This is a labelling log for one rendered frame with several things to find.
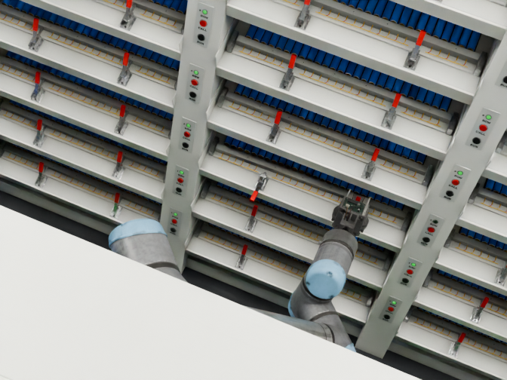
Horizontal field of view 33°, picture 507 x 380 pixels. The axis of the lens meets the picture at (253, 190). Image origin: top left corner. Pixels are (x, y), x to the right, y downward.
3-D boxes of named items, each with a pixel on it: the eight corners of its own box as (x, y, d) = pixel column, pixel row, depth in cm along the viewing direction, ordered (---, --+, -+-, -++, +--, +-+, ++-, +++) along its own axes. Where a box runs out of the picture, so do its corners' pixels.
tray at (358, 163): (419, 210, 226) (430, 192, 213) (207, 127, 233) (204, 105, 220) (444, 144, 232) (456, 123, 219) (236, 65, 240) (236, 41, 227)
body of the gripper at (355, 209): (371, 203, 224) (361, 232, 215) (362, 227, 229) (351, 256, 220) (344, 193, 224) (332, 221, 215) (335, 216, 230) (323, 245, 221)
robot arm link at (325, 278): (296, 289, 209) (312, 265, 203) (311, 257, 219) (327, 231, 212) (331, 307, 209) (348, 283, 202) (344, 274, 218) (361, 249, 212)
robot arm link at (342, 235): (348, 271, 217) (312, 257, 218) (353, 258, 221) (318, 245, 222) (358, 247, 211) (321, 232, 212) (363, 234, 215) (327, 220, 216)
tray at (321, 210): (398, 253, 240) (404, 243, 231) (199, 174, 247) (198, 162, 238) (422, 191, 246) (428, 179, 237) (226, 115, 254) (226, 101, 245)
